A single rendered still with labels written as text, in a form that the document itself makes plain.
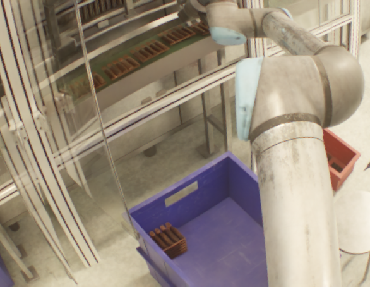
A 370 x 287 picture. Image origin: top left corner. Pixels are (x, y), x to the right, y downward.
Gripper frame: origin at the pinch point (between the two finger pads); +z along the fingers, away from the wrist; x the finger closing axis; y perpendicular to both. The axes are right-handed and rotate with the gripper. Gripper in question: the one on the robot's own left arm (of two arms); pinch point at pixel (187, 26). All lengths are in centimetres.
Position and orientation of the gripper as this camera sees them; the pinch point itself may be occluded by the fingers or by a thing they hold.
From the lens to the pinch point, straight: 155.4
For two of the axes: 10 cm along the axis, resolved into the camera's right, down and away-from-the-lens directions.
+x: -8.2, 4.8, -3.0
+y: -4.9, -8.7, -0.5
